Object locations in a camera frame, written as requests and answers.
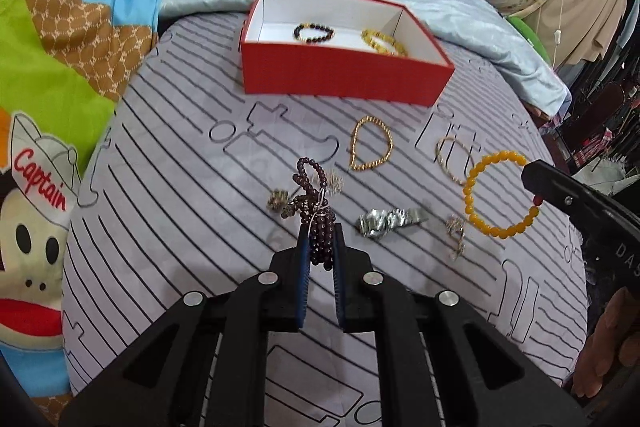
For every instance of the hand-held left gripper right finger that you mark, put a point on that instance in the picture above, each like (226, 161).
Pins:
(339, 287)

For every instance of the red cardboard box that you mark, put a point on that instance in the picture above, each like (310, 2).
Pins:
(340, 74)

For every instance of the green plastic object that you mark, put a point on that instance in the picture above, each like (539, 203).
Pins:
(532, 38)

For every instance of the silver watch band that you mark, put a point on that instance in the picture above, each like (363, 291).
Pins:
(385, 221)

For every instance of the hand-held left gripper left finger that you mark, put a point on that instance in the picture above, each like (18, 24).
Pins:
(302, 287)

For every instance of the grey striped quilt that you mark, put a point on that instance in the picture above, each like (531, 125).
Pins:
(190, 187)

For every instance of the person's right hand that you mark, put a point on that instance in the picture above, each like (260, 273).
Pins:
(612, 342)

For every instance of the dark wooden furniture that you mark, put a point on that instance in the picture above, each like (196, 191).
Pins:
(600, 112)

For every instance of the cartoon monkey blanket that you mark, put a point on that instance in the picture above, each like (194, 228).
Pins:
(60, 72)

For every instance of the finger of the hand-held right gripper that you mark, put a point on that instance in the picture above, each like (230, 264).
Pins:
(555, 187)

